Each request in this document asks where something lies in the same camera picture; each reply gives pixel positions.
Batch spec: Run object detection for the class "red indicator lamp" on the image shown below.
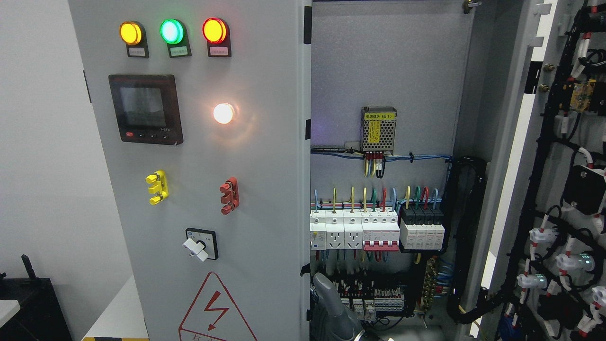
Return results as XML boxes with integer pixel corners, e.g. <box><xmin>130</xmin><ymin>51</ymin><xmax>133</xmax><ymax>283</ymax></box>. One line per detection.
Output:
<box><xmin>202</xmin><ymin>17</ymin><xmax>232</xmax><ymax>57</ymax></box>

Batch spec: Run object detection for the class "red terminal connector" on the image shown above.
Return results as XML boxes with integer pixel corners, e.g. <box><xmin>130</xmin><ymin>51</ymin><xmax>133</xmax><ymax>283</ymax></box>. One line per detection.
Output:
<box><xmin>219</xmin><ymin>177</ymin><xmax>240</xmax><ymax>215</ymax></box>

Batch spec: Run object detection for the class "yellow indicator lamp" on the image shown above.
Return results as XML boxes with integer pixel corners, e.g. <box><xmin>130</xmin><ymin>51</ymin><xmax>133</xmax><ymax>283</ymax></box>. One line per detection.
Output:
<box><xmin>119</xmin><ymin>21</ymin><xmax>149</xmax><ymax>58</ymax></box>

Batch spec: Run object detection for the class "lower relay terminal row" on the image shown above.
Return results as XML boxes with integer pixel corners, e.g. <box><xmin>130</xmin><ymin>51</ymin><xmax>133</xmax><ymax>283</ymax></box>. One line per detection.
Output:
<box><xmin>330</xmin><ymin>273</ymin><xmax>407</xmax><ymax>324</ymax></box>

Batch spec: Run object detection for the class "red electric hazard sign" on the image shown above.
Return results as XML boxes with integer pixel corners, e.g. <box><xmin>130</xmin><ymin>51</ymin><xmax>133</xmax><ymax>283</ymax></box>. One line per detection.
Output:
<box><xmin>179</xmin><ymin>272</ymin><xmax>257</xmax><ymax>341</ymax></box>

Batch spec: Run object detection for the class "dark grey robot hand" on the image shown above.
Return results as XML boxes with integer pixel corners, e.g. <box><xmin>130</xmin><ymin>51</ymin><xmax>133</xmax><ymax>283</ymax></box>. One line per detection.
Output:
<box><xmin>310</xmin><ymin>273</ymin><xmax>381</xmax><ymax>341</ymax></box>

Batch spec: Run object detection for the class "yellow terminal connector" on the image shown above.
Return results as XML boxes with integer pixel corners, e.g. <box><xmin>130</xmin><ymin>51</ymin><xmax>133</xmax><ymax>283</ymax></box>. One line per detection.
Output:
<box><xmin>145</xmin><ymin>169</ymin><xmax>169</xmax><ymax>206</ymax></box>

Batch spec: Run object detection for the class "white rotary selector switch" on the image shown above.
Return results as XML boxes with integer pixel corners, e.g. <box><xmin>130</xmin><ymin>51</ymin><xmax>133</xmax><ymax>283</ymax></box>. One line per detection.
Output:
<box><xmin>183</xmin><ymin>227</ymin><xmax>219</xmax><ymax>262</ymax></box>

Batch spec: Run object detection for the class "black white surge protector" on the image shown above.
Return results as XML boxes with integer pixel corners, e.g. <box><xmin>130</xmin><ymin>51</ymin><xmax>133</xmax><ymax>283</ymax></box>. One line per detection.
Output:
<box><xmin>399</xmin><ymin>206</ymin><xmax>446</xmax><ymax>253</ymax></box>

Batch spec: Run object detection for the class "green indicator lamp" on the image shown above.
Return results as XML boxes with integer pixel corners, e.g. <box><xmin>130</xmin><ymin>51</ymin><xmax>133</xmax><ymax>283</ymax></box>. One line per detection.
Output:
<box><xmin>160</xmin><ymin>18</ymin><xmax>191</xmax><ymax>58</ymax></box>

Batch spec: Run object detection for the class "black box at left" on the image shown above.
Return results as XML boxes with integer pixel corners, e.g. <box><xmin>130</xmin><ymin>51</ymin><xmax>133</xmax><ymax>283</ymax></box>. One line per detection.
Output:
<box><xmin>0</xmin><ymin>254</ymin><xmax>72</xmax><ymax>341</ymax></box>

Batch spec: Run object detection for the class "white socket breaker row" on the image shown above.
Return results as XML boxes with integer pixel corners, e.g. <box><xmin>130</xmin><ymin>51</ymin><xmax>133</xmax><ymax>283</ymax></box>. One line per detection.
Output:
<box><xmin>309</xmin><ymin>208</ymin><xmax>400</xmax><ymax>251</ymax></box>

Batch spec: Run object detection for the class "black right cable harness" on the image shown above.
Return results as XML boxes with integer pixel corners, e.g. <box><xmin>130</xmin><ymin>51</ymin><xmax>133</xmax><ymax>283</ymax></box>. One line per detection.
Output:
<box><xmin>445</xmin><ymin>0</ymin><xmax>606</xmax><ymax>341</ymax></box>

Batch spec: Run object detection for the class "white glowing lamp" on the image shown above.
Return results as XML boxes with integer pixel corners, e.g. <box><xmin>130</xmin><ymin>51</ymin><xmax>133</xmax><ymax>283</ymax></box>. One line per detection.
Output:
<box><xmin>213</xmin><ymin>103</ymin><xmax>235</xmax><ymax>125</ymax></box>

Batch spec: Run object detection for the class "grey cabinet door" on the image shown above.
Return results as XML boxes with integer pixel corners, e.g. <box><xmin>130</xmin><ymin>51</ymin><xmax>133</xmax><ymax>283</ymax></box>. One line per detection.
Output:
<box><xmin>69</xmin><ymin>0</ymin><xmax>311</xmax><ymax>341</ymax></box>
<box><xmin>481</xmin><ymin>0</ymin><xmax>605</xmax><ymax>341</ymax></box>

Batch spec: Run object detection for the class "black digital power meter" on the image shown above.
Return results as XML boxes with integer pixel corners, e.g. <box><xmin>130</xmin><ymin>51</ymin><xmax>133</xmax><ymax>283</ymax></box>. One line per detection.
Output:
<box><xmin>108</xmin><ymin>75</ymin><xmax>183</xmax><ymax>145</ymax></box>

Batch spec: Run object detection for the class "metal mesh power supply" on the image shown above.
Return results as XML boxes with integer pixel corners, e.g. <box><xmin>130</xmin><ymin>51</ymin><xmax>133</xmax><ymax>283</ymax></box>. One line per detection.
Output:
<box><xmin>360</xmin><ymin>106</ymin><xmax>397</xmax><ymax>153</ymax></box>

